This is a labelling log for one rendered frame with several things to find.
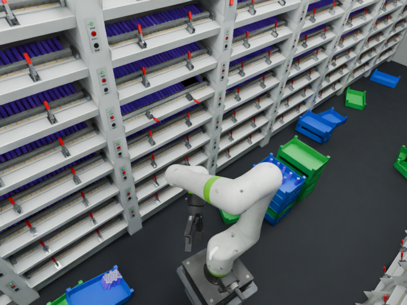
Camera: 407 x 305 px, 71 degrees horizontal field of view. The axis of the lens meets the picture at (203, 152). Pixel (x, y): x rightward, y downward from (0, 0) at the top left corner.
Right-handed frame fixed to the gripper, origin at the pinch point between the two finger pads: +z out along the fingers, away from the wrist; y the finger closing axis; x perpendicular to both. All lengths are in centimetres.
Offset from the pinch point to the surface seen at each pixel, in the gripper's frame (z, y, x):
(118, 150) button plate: -45, 18, -37
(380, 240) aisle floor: 3, -104, 102
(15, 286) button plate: 28, 26, -87
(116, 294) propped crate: 37, -10, -50
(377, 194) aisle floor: -28, -134, 105
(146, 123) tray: -60, 12, -26
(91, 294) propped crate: 36, -1, -60
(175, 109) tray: -70, -1, -16
